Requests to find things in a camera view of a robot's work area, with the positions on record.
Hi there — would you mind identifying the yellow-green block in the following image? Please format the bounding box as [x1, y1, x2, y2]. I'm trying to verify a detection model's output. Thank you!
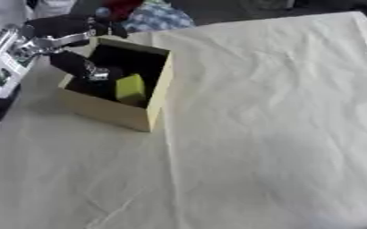
[113, 72, 148, 105]

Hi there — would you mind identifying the red object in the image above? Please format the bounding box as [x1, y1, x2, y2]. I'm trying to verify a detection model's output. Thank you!
[102, 0, 145, 22]

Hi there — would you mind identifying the blue white patterned cloth bundle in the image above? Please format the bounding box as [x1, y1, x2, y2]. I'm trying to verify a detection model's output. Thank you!
[94, 2, 198, 34]

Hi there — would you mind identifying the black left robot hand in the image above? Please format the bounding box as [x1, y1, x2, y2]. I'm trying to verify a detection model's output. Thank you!
[21, 13, 131, 82]

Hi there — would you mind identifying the tan cardboard box black inside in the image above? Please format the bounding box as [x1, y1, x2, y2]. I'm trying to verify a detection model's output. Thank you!
[56, 36, 175, 133]

